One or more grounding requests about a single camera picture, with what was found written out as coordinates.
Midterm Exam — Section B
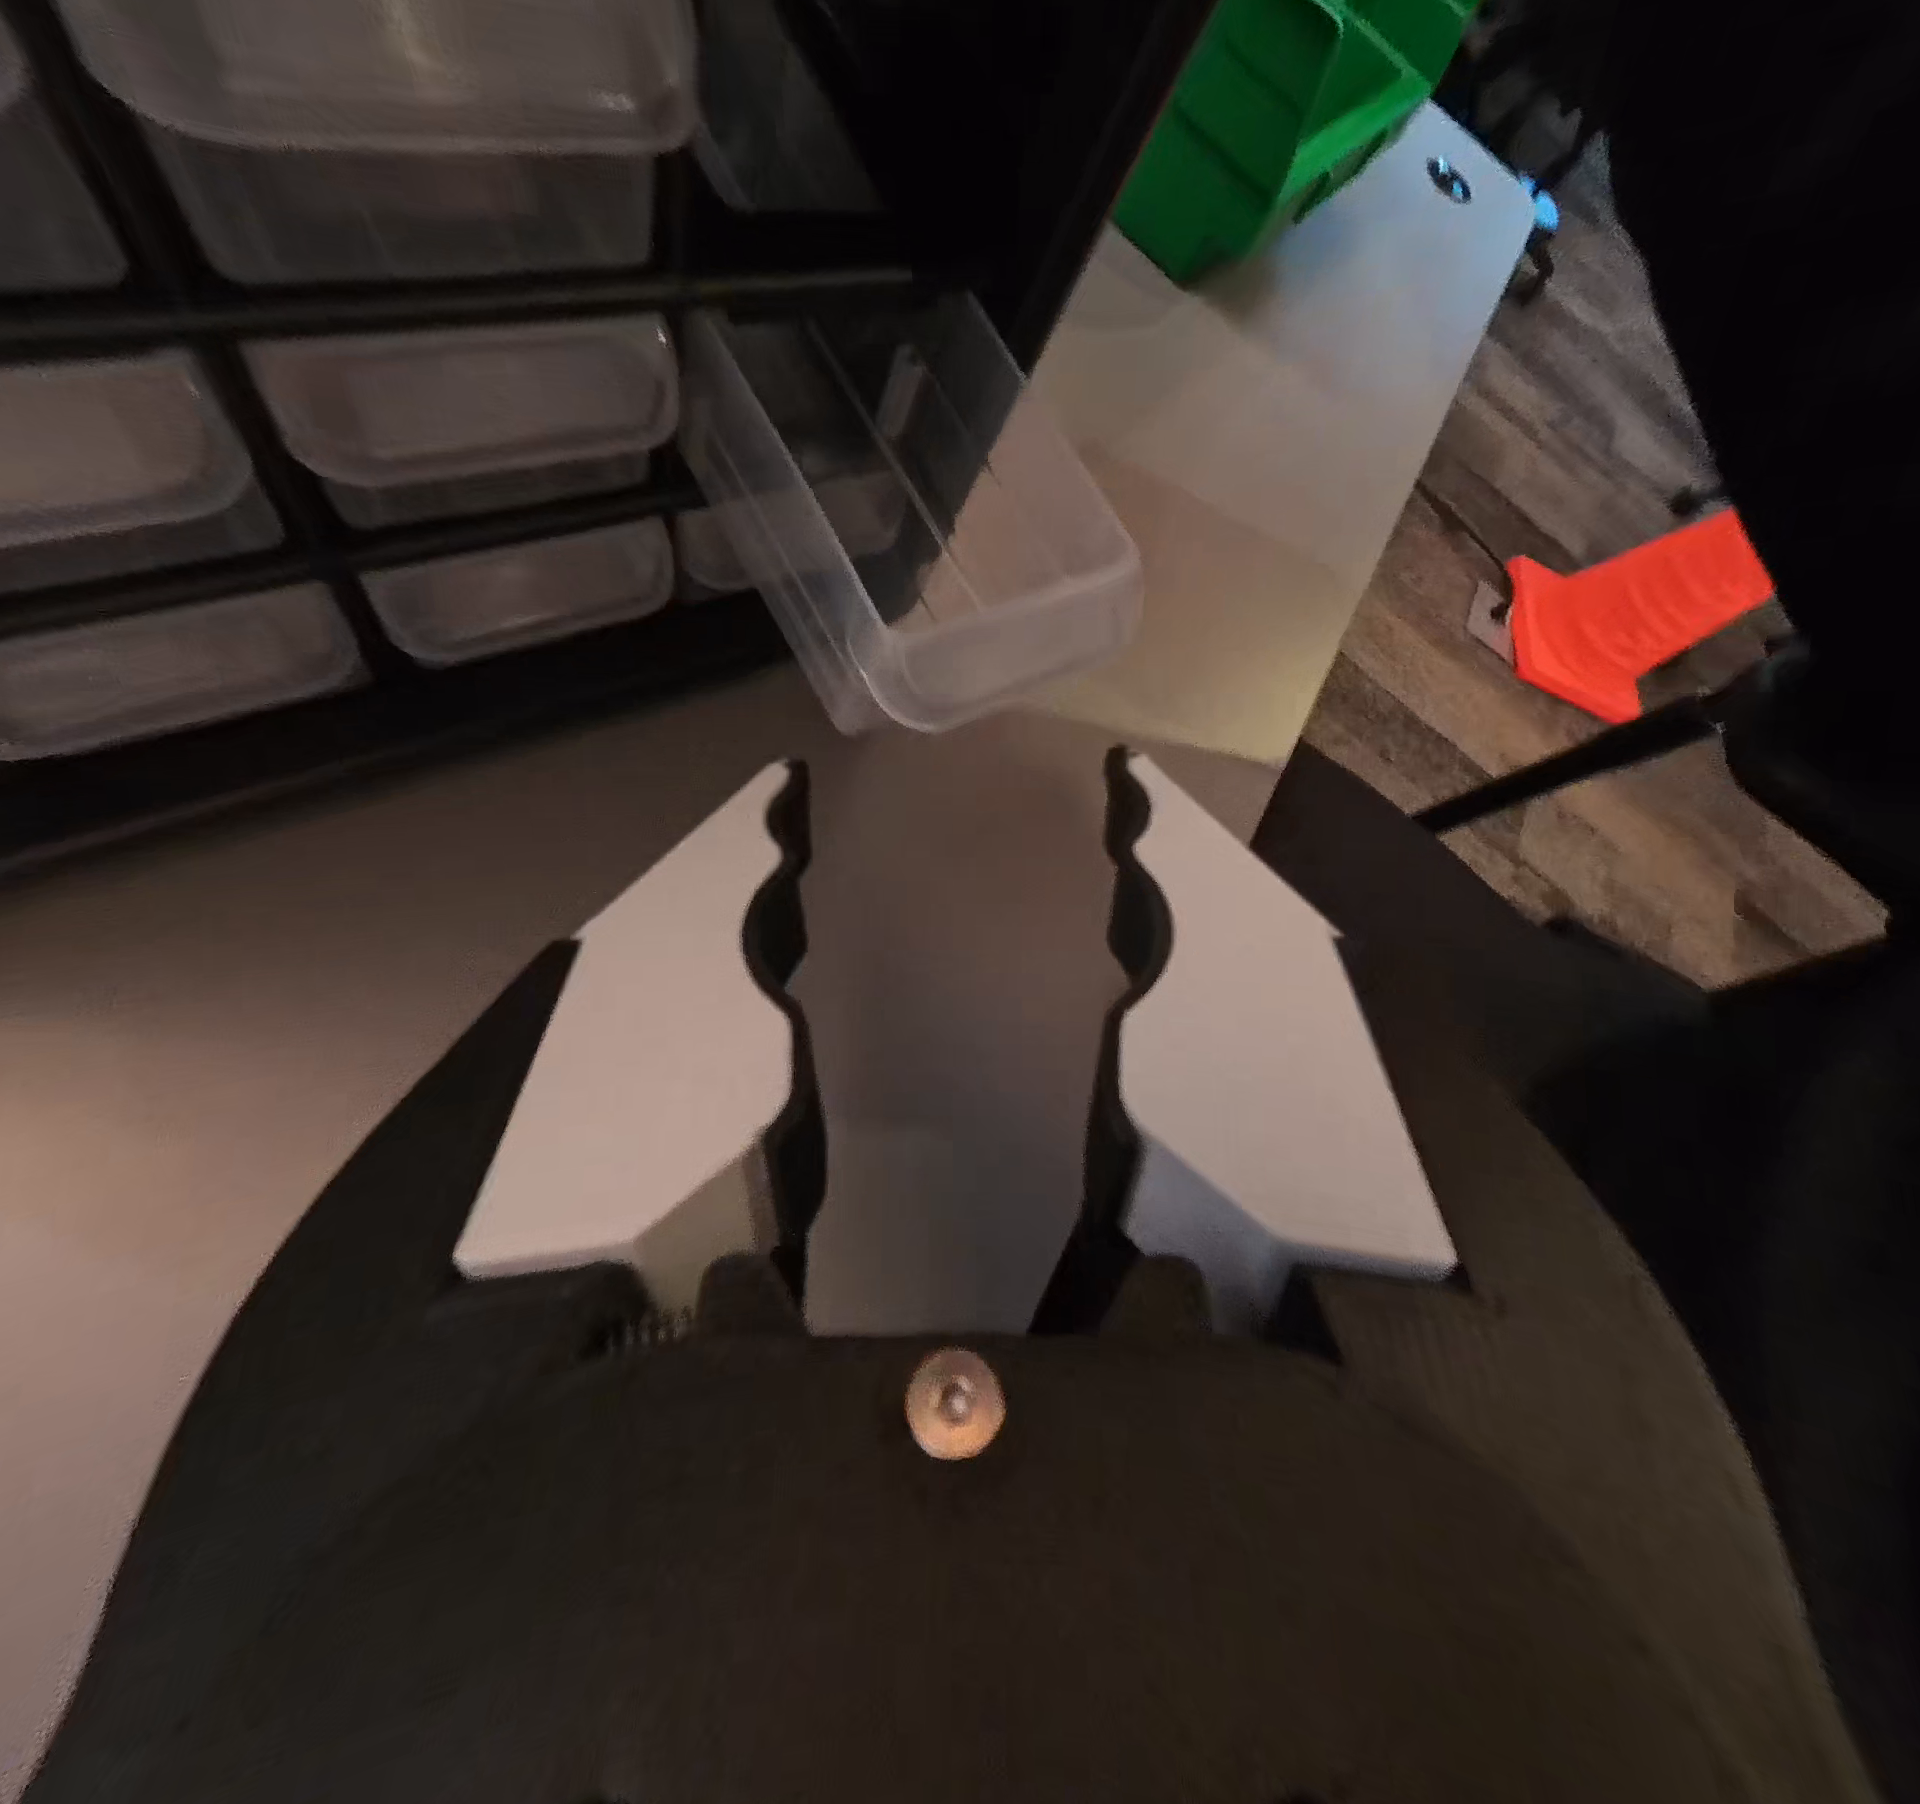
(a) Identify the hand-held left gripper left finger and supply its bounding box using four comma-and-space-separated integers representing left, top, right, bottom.
453, 758, 828, 1302

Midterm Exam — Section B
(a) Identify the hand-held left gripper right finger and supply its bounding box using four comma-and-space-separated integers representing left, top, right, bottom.
1102, 746, 1461, 1325

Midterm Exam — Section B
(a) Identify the pulled-out clear drawer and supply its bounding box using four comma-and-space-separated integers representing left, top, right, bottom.
682, 289, 1146, 735

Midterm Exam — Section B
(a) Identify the black drawer cabinet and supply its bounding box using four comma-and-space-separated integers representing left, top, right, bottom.
0, 0, 1278, 878

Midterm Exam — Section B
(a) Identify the set of clear cabinet drawers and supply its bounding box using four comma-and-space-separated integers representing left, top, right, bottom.
0, 0, 921, 762

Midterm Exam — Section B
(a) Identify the orange plastic piece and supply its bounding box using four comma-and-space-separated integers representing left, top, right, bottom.
1502, 504, 1781, 724

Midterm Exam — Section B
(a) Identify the white document stand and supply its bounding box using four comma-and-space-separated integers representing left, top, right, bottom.
930, 101, 1547, 767

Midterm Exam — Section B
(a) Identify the green plastic bin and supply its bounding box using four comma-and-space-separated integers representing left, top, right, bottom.
1109, 0, 1509, 286

